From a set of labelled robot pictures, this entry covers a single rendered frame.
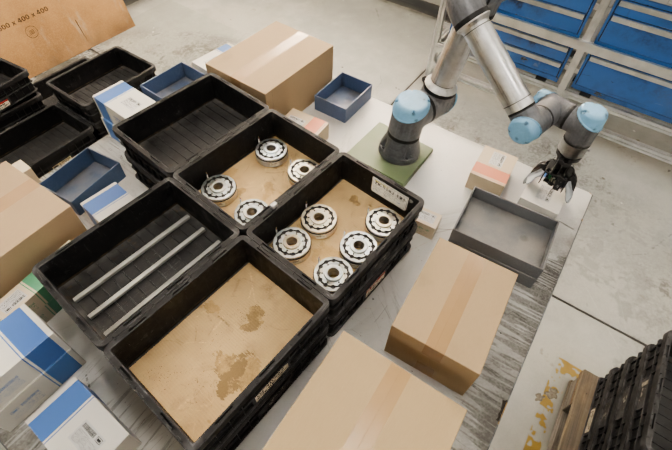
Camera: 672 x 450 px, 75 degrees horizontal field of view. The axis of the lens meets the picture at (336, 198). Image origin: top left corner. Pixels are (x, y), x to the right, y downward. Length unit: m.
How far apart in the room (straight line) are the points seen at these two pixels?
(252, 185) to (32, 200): 0.59
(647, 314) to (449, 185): 1.27
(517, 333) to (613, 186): 1.77
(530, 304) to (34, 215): 1.39
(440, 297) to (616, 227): 1.75
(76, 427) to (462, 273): 0.96
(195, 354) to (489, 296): 0.72
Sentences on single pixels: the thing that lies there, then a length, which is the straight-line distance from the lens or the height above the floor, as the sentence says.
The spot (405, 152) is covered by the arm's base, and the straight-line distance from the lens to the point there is 1.56.
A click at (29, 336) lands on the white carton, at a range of 1.24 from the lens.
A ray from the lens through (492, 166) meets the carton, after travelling 1.61.
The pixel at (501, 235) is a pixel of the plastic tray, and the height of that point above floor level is 0.75.
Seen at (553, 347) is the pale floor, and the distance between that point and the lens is 2.23.
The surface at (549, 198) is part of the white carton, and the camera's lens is 1.54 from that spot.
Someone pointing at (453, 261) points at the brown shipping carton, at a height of 0.86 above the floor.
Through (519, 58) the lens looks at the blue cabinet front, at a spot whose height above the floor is 0.38.
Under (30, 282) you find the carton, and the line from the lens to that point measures 1.40.
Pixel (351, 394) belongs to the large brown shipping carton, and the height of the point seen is 0.90.
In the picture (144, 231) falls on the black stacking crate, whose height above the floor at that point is 0.83.
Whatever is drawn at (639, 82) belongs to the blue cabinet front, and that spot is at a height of 0.48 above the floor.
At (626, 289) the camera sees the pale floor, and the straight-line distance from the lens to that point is 2.56.
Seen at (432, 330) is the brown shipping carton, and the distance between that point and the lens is 1.11.
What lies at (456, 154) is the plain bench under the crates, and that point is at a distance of 1.72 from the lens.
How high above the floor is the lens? 1.85
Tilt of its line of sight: 50 degrees down
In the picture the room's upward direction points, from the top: 3 degrees clockwise
